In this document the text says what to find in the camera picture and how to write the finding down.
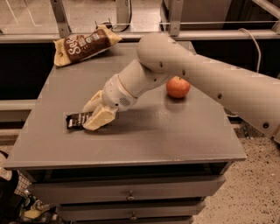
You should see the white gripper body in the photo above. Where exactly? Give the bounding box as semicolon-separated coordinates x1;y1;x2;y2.
102;74;137;112

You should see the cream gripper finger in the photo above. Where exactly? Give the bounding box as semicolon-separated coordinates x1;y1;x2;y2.
83;90;102;113
83;104;116;130

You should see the black rxbar chocolate bar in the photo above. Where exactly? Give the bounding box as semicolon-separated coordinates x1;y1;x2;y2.
66;112;92;130

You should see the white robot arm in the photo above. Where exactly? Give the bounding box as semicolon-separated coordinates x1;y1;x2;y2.
83;33;280;141

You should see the brown chip bag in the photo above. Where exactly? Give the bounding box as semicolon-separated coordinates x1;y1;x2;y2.
54;24;122;67

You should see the red apple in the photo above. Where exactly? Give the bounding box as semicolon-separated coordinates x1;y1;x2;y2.
165;76;191;99

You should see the metal top drawer knob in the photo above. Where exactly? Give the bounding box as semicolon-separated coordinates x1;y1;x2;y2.
126;191;135;201

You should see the metal drawer knob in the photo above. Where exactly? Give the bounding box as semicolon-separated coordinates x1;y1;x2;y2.
129;213;137;221
126;191;135;201

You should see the metal lower drawer knob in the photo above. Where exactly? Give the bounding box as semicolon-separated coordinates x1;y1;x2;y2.
129;213;137;221

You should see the grey metal railing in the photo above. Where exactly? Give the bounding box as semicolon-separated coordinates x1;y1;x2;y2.
0;0;280;123

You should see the grey top drawer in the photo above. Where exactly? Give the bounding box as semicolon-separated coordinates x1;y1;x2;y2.
29;175;226;205

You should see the grey drawer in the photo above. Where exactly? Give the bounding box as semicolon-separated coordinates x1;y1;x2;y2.
56;201;205;221
29;175;226;205

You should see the grey lower drawer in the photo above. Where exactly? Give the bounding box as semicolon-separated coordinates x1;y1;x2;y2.
56;201;205;221

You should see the clutter pile on floor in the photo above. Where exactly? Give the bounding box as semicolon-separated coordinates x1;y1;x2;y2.
0;151;65;224

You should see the white cable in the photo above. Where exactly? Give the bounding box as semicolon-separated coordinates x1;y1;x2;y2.
238;27;263;74

